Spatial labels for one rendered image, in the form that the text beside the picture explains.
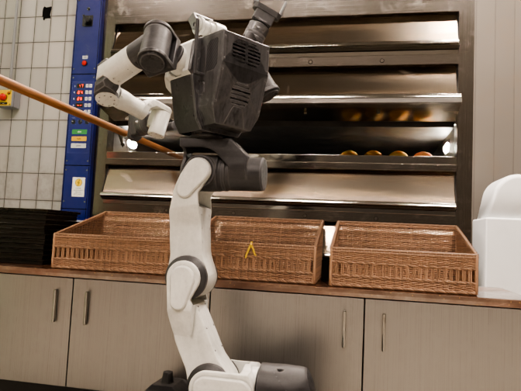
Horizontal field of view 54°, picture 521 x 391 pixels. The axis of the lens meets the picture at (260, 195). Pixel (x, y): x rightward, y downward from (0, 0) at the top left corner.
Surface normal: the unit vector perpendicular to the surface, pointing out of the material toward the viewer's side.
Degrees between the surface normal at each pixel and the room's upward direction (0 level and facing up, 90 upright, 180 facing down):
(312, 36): 70
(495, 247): 90
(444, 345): 90
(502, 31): 90
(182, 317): 115
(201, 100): 92
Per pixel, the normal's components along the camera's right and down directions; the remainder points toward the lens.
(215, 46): -0.72, -0.09
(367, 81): -0.17, -0.42
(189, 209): -0.12, 0.34
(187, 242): -0.20, -0.09
